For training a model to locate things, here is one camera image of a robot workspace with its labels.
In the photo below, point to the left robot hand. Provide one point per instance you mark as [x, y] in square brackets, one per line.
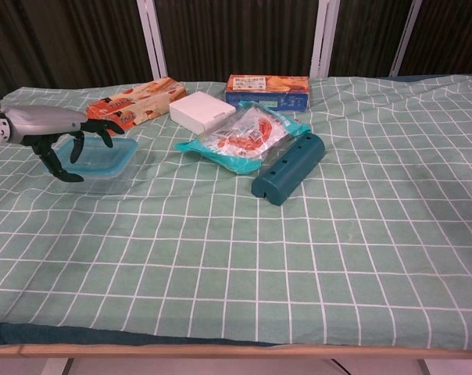
[40, 119]

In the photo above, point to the translucent blue plastic lid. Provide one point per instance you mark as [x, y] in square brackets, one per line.
[103, 156]

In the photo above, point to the clear plastic container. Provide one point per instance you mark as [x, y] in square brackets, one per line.
[103, 185]

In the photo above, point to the orange cracker box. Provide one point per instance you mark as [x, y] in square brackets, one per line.
[150, 99]

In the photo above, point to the small white cardboard box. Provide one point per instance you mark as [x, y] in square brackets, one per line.
[199, 109]

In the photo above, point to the blue and orange biscuit box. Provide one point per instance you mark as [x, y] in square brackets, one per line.
[267, 93]

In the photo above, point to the teal snack bag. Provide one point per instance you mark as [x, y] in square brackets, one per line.
[240, 136]

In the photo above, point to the dark pleated curtain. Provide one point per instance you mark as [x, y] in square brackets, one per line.
[236, 35]

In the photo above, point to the white table leg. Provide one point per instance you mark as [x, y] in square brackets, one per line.
[56, 367]
[429, 368]

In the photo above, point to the dark teal half-cylinder holder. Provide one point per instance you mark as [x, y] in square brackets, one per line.
[290, 172]

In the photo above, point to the green checked tablecloth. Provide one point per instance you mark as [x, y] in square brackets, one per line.
[259, 265]

